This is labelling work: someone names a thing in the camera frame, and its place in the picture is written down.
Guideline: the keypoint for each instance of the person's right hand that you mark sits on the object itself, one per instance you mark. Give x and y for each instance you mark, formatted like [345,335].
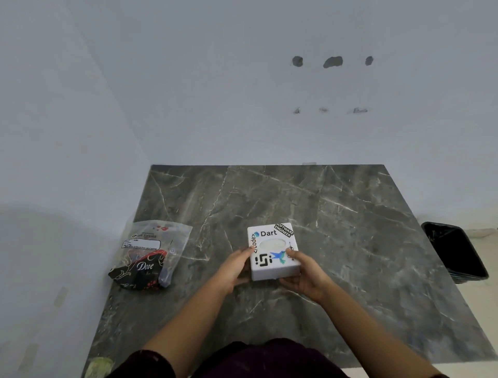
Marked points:
[311,280]

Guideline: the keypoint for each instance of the person's left hand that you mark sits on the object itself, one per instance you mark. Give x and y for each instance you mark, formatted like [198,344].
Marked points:
[231,272]

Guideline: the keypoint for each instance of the white stickered tissue box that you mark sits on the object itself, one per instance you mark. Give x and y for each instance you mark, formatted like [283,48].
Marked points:
[268,272]

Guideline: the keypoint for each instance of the Dove tissue plastic packet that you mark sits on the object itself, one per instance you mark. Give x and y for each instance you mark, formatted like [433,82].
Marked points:
[144,266]

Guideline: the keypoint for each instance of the person's right forearm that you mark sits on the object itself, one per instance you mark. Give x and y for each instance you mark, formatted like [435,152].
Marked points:
[369,335]

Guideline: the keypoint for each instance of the person's left forearm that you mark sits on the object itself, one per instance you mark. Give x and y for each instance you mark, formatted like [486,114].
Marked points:
[186,327]

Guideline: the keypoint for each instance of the person's dark maroon top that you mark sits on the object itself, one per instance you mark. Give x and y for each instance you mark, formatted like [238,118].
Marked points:
[264,360]

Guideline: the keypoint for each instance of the trash bin with black liner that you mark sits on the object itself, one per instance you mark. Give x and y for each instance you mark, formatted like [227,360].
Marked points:
[455,249]

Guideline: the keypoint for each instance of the yellowed corner sticker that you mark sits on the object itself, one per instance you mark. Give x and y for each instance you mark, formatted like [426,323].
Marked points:
[99,368]

